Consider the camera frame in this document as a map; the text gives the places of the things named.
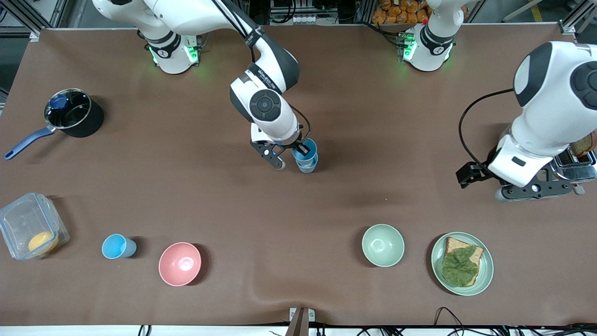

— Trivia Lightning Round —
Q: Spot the blue plastic cup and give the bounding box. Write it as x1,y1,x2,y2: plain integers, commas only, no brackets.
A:
102,234,138,260
292,138,319,165

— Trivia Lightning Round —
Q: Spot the blue cup with white item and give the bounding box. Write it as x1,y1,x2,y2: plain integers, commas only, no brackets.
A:
296,156,319,174

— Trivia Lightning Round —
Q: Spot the beige and steel toaster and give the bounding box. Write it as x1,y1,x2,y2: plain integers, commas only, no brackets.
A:
494,126,597,197

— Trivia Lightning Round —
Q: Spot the brown table mat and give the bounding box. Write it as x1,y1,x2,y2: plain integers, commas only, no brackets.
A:
0,24,597,327

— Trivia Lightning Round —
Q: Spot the brown toast slice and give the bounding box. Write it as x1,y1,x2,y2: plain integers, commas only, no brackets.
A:
570,133,596,158

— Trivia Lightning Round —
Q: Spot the brown bread slice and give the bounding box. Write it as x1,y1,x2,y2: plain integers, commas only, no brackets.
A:
442,237,485,287

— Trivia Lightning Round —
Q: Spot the green lettuce leaf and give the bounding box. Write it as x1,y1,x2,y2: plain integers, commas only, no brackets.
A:
441,246,480,287

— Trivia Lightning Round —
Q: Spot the light green plate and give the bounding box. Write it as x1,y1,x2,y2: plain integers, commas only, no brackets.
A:
430,232,494,297

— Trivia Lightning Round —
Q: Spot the light green bowl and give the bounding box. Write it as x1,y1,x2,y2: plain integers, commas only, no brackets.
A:
362,224,405,268

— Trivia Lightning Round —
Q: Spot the pink bowl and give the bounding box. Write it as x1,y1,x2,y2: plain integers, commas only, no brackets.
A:
159,242,202,287

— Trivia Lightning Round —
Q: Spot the pile of orange buns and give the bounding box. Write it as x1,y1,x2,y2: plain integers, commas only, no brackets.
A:
371,0,430,25

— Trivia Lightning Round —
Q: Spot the glass lid blue knob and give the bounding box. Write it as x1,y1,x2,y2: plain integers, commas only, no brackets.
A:
44,88,92,130

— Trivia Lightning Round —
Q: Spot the orange round food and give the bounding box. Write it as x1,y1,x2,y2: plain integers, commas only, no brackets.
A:
28,231,60,255

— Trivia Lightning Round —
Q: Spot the clear plastic food container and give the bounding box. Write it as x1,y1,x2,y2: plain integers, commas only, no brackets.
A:
0,192,70,261

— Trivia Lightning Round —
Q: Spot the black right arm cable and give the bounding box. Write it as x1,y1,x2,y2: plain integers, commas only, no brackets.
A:
212,0,312,141

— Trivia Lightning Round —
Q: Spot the black looped cable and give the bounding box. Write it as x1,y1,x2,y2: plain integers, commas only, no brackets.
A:
433,307,472,330

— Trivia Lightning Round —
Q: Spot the metal table clamp bracket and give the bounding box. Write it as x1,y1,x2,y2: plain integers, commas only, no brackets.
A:
285,307,316,336

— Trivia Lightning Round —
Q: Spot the black saucepan blue handle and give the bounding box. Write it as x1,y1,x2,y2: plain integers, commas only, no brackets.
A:
4,89,105,161

